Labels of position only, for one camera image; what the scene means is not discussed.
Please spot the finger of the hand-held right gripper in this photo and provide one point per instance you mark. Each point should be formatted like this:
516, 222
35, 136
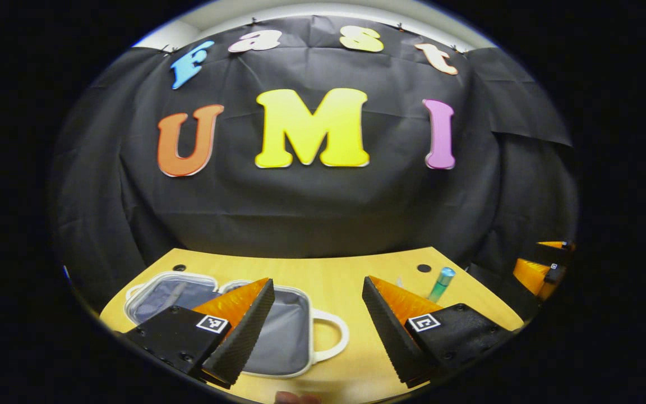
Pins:
554, 274
555, 252

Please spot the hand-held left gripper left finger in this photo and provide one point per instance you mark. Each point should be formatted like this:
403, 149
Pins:
247, 336

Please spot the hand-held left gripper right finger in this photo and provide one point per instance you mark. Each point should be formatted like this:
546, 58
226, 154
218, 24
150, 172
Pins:
390, 336

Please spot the white suitcase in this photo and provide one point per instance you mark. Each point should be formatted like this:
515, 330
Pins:
289, 336

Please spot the teal cylindrical bottle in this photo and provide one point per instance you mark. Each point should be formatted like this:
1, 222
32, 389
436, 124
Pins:
441, 284

